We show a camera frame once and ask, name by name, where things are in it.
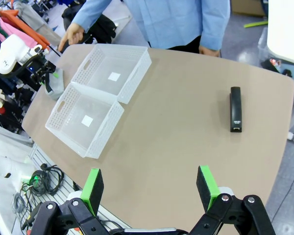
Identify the green-padded black right gripper left finger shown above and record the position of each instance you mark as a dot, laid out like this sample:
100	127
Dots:
93	188

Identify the green-padded black right gripper right finger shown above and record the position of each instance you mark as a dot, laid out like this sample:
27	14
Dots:
207	186

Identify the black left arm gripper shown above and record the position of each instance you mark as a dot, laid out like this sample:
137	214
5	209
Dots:
40	68

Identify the person's left forearm blue sleeve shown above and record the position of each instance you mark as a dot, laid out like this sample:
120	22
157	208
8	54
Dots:
215	24

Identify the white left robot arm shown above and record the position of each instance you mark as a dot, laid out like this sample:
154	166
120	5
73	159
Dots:
7	56

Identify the person's right forearm blue sleeve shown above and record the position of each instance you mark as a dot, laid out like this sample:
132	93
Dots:
95	12

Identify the person's right hand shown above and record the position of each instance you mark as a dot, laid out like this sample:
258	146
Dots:
73	33

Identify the person's left hand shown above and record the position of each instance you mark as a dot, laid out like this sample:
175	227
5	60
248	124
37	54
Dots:
209	52

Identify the pink garment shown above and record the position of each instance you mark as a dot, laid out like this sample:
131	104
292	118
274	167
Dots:
14	34

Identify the orange garment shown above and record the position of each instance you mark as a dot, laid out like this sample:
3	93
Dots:
22	27

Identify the white perforated plastic basket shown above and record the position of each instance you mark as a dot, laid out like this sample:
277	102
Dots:
134	63
105	129

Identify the beige grey garment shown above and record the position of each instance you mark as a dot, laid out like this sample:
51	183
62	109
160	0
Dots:
36	17

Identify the black bag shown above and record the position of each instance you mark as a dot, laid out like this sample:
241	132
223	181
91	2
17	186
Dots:
103	29

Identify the black stapler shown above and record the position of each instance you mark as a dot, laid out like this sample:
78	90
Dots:
235	110

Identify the white plastic cover sheet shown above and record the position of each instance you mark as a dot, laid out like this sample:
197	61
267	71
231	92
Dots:
5	151

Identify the person's torso blue shirt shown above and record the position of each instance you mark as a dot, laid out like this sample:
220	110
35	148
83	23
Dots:
166	22

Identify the person's black trousers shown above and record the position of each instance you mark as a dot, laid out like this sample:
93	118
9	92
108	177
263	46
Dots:
186	45

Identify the black device with red light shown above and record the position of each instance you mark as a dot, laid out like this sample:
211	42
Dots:
272	64

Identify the blue grey box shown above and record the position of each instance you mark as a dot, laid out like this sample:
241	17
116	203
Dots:
292	73

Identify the lime green stick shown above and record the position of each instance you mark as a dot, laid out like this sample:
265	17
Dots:
256	24

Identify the large white rounded object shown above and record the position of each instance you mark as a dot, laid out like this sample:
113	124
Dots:
286	27

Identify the cardboard box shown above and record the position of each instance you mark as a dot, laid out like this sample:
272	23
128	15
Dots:
250	7

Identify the aluminium slotted frame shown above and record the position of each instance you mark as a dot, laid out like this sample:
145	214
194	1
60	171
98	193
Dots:
56	193

